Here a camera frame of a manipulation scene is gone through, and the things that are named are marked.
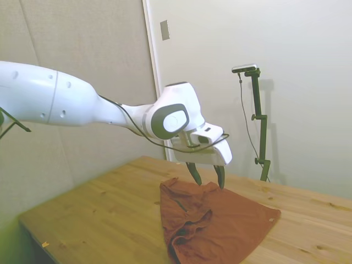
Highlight black articulated camera stand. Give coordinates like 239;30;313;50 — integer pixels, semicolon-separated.
244;68;272;182

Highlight thin black rod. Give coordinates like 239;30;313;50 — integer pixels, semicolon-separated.
0;107;32;140

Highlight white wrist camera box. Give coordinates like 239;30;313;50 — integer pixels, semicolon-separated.
190;124;224;147

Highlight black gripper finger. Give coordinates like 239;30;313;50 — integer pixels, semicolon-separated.
213;164;226;190
185;162;203;185

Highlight white door frame trim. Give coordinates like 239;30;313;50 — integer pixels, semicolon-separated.
142;0;173;162

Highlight grey wall switch plate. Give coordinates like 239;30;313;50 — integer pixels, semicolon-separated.
160;19;171;41

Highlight grey camera on stand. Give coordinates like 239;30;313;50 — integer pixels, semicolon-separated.
232;64;258;74

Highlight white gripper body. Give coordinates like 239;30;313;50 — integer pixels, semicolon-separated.
172;136;233;167

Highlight rust orange shorts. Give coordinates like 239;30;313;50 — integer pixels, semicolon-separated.
159;177;282;264

